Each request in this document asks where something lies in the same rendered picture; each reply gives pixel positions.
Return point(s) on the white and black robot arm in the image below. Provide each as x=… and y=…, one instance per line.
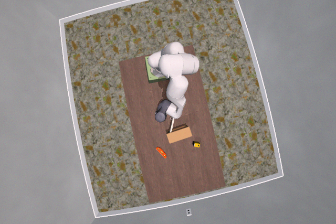
x=172, y=62

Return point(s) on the yellow tape measure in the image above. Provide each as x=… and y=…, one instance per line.
x=196, y=144

